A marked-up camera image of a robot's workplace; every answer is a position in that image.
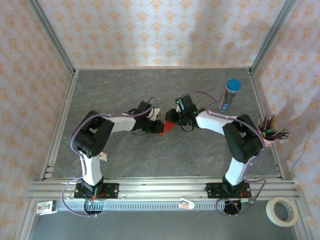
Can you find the bunch of coloured pencils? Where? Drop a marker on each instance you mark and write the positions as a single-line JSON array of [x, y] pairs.
[[268, 123]]

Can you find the pink cup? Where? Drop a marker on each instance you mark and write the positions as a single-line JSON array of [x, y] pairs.
[[268, 143]]

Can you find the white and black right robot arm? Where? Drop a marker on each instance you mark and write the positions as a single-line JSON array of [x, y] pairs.
[[212, 122]]

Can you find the masking tape roll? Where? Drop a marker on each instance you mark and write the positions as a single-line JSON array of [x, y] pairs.
[[270, 212]]

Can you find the aluminium frame post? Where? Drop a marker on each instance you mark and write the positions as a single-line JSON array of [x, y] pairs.
[[272, 37], [52, 37]]

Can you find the white label card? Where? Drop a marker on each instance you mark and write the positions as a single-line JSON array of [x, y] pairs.
[[46, 207]]

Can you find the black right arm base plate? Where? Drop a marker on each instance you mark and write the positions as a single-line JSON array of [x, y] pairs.
[[212, 190]]

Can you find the aluminium side rail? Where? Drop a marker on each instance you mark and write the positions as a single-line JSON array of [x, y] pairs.
[[61, 120], [262, 112]]

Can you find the clear pencil tube, blue lid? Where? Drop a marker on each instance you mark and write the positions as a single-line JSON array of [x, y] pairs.
[[228, 97]]

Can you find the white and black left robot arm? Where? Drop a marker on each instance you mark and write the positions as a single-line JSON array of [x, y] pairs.
[[123, 123]]

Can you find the pink stapler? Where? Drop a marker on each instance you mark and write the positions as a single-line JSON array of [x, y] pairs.
[[104, 157], [186, 205]]

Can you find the aluminium frame rail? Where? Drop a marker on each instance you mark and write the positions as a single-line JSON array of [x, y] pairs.
[[162, 190]]

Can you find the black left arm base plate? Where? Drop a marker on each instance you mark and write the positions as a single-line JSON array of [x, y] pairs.
[[111, 190]]

